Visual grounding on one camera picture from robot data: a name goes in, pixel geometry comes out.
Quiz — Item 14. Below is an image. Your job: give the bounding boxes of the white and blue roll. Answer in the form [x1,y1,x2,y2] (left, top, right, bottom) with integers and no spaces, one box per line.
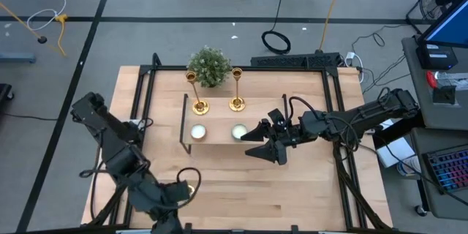
[396,155,421,177]

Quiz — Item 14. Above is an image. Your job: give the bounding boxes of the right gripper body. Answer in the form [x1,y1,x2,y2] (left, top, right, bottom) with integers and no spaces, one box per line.
[270,111,328,146]

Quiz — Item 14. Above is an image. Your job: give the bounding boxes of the black floor fan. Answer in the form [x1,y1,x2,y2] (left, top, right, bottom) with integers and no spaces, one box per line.
[405,0,468,34]

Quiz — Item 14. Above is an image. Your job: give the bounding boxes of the white power adapter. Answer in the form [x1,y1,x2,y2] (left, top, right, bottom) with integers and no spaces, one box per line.
[343,50,366,84]

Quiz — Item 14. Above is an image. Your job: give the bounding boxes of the clear plastic bag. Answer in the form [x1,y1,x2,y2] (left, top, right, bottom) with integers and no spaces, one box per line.
[434,71,468,91]

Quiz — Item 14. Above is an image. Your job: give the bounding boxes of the red handled tool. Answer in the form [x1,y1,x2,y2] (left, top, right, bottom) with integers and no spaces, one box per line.
[426,70,439,89]

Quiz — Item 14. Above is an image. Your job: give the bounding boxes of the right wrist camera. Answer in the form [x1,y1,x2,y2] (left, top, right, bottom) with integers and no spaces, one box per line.
[268,108,290,127]

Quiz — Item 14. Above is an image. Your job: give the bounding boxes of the white box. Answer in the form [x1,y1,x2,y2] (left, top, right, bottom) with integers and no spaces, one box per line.
[376,137,416,169]

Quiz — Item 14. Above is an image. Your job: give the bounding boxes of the long yellow cable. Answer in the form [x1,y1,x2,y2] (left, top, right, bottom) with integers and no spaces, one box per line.
[319,0,348,53]

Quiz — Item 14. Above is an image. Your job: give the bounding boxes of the monitor with blue screen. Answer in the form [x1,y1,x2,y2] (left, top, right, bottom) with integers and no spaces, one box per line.
[418,0,468,49]

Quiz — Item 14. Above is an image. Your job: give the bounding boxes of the tall gold candlestick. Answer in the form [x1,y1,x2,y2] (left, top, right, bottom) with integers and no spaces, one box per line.
[229,67,247,113]
[185,70,211,116]

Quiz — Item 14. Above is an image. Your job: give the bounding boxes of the black box device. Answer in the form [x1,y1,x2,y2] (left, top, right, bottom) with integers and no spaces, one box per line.
[415,42,459,71]

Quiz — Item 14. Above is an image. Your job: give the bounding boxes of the small black box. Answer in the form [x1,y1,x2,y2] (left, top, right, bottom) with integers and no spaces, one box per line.
[432,85,457,105]

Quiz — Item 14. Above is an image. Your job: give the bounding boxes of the wooden shelf black metal frame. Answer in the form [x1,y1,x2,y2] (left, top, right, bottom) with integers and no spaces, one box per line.
[178,94,292,154]

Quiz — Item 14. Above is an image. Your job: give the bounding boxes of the grey desk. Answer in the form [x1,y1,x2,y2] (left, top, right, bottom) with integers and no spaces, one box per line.
[401,35,468,131]
[409,127,468,222]

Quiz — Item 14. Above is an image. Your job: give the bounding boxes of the yellow cable with plug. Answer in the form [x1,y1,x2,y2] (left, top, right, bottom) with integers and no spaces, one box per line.
[0,1,69,59]

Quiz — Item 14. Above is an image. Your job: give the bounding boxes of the white candle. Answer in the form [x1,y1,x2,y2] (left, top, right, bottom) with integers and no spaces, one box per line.
[190,124,208,141]
[231,123,249,141]

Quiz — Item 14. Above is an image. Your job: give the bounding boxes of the artificial plant in black pot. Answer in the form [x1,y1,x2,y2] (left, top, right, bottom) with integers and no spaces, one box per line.
[186,45,233,88]

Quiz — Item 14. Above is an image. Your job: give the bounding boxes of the grey floor bar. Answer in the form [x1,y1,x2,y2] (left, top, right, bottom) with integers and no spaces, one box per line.
[0,53,37,64]

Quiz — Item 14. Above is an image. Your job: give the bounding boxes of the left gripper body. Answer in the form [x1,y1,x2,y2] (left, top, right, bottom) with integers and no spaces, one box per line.
[154,181,193,213]

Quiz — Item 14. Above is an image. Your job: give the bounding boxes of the white floor cable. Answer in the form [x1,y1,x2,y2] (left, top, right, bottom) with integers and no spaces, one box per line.
[26,0,67,32]

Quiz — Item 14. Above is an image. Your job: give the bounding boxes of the thin black floor cable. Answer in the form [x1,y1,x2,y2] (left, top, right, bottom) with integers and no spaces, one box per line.
[0,112,59,122]

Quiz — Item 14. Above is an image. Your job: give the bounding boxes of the black chair base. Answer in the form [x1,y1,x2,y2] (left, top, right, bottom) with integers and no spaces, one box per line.
[0,83,15,104]

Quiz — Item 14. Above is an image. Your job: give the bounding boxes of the backlit rainbow keyboard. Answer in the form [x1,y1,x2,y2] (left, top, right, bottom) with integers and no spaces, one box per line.
[422,144,468,195]

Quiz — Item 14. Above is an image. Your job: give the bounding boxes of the coiled black cable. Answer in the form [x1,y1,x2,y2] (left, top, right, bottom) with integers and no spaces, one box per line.
[260,0,293,56]

